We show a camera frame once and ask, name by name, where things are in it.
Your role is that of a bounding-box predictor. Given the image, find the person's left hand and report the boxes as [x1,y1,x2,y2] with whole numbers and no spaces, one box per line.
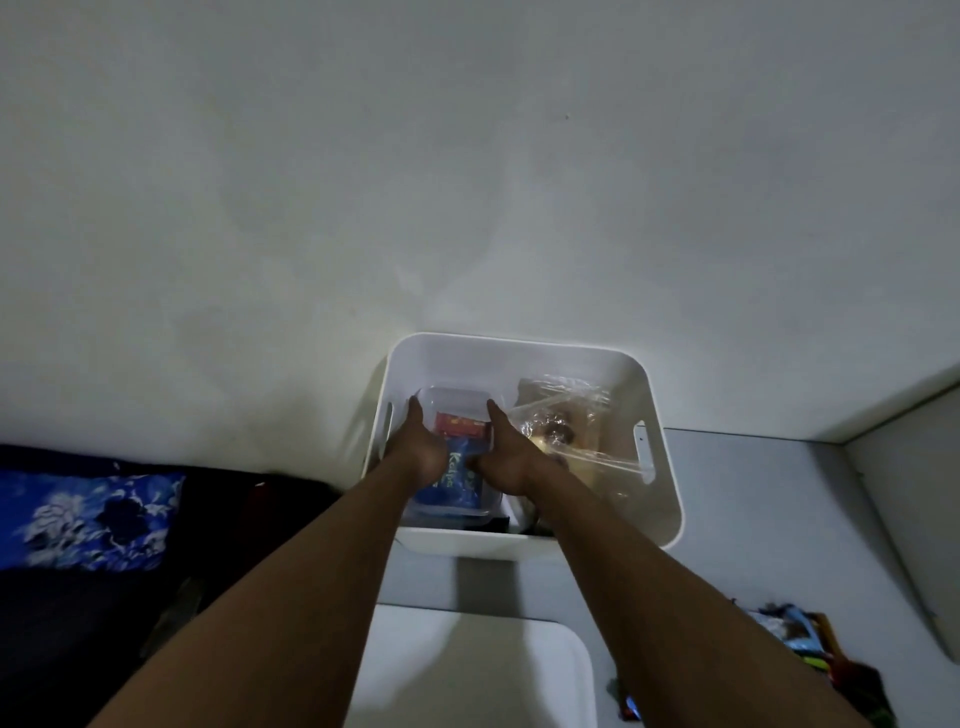
[380,395,451,490]

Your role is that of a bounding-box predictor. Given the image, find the person's right hand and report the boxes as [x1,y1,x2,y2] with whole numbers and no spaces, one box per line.
[467,398,550,499]

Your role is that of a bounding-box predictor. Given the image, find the bunch of dark blue packets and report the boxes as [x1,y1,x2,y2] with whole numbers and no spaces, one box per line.
[416,438,487,511]

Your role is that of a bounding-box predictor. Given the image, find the small red snack packet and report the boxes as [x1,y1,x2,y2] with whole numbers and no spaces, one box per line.
[434,410,494,441]

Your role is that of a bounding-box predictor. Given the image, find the clear plastic container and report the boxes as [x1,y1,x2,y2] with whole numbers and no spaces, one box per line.
[404,386,506,526]

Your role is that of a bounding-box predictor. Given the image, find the clear bag of yellow sticks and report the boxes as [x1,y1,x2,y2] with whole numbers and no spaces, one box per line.
[551,389,652,500]

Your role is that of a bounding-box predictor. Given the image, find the white plastic storage bin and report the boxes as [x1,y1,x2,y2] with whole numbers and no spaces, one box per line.
[359,332,685,562]

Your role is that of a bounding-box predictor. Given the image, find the white bin lid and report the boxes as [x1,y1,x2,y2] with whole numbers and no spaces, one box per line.
[344,603,599,728]

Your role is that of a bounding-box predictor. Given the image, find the pile of small snack bars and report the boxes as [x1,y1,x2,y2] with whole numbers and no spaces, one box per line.
[608,599,899,728]

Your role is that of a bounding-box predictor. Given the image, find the person's right forearm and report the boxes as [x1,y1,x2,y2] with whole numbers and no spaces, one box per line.
[517,468,871,728]

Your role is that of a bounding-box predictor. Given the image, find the person's left forearm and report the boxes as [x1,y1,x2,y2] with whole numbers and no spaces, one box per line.
[89,457,433,728]

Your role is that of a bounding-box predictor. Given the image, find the pale grey cloth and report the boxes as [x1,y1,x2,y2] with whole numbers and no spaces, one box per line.
[140,575,205,663]

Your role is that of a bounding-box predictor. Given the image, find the blue patterned fabric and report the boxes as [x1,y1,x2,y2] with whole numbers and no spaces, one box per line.
[0,468,187,575]

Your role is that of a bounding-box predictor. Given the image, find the white wooden shelf unit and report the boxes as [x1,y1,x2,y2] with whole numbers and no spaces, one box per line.
[813,374,960,669]

